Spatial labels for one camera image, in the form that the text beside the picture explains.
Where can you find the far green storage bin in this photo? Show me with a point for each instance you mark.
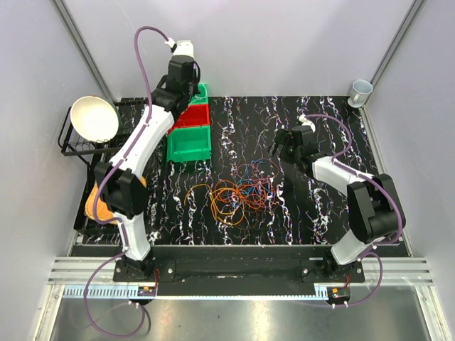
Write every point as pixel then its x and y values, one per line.
pixel 199 95

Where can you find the white bowl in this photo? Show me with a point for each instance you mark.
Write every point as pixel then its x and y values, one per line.
pixel 94 119

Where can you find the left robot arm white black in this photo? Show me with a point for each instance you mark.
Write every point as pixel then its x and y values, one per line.
pixel 165 105

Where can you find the green storage bin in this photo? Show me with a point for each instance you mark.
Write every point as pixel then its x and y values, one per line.
pixel 199 95
pixel 189 144

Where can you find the red storage bin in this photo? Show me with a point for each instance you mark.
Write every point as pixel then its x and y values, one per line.
pixel 195 115

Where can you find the black wire dish rack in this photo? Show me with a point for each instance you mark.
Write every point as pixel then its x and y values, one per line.
pixel 90 153

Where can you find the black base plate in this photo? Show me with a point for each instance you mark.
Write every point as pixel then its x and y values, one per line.
pixel 235 272

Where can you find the white mug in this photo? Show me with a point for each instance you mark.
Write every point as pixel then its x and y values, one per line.
pixel 359 93

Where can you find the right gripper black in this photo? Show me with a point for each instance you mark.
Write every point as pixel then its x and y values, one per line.
pixel 283 137

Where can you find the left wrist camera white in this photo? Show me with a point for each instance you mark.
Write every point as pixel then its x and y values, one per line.
pixel 181 47

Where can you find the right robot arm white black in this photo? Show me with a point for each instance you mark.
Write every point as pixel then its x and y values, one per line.
pixel 375 215

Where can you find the orange woven basket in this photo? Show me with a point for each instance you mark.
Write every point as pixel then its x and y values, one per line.
pixel 124 195

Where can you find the near green storage bin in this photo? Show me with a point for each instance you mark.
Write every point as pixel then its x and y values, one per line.
pixel 189 144

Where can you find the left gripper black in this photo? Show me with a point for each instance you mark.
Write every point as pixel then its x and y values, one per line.
pixel 195 78

